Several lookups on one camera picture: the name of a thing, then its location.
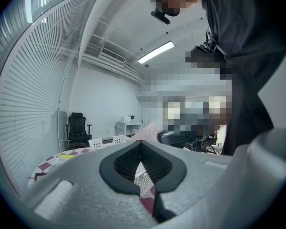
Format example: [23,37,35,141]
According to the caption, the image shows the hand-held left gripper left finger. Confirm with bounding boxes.
[21,139,158,228]

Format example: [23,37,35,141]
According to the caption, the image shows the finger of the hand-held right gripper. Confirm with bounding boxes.
[157,130,190,149]

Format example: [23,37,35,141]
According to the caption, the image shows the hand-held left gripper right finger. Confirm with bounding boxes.
[140,139,233,224]

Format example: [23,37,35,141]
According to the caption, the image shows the white plastic basket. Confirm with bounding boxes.
[88,135,155,198]

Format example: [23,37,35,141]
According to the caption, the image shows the small white table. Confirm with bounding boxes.
[115,121,143,137]

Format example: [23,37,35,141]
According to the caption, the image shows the yellow book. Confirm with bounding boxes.
[56,153,74,161]

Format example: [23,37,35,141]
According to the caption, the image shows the round checkered table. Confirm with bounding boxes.
[27,147,155,216]

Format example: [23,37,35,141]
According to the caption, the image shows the long ceiling light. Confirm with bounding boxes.
[137,41,175,64]

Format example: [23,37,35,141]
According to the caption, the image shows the black chest-mounted screen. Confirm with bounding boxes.
[185,45,227,64]

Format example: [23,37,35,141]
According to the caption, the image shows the white air conditioner vent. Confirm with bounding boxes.
[98,47,126,64]

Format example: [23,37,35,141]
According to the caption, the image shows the white slatted blinds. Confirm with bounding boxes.
[0,0,105,195]

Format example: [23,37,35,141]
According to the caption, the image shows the person's black shirt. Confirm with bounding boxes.
[201,0,286,156]

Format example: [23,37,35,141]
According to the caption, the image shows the black head camera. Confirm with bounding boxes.
[150,8,170,25]

